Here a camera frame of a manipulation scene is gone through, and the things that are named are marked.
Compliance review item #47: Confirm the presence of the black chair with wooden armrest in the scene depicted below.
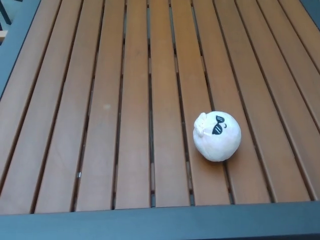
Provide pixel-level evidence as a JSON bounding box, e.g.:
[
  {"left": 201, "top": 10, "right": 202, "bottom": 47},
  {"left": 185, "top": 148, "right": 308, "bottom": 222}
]
[{"left": 0, "top": 0, "right": 13, "bottom": 46}]

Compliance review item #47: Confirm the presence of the square slatted wood table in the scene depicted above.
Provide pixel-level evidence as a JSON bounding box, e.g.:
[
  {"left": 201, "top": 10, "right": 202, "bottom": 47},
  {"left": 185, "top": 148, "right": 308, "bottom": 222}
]
[{"left": 0, "top": 0, "right": 320, "bottom": 240}]

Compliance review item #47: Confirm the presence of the white plush dumpling with sunglasses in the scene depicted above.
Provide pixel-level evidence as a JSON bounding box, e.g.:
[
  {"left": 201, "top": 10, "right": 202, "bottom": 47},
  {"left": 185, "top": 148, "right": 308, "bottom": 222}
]
[{"left": 192, "top": 109, "right": 243, "bottom": 162}]

